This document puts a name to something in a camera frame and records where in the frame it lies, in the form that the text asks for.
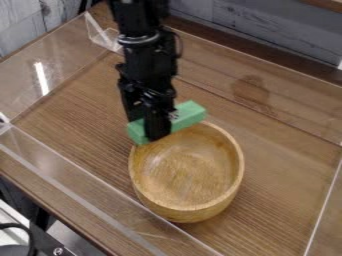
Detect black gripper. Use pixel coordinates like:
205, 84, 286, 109
117, 30, 182, 141

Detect green foam block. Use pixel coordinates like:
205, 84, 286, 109
128, 100, 208, 145

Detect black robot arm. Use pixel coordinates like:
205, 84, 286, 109
107, 0, 182, 141

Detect brown wooden bowl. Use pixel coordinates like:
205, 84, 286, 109
129, 122, 245, 223

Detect black metal bracket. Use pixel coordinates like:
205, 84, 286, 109
30, 223, 77, 256

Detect black cable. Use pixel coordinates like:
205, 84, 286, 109
0, 222, 38, 256

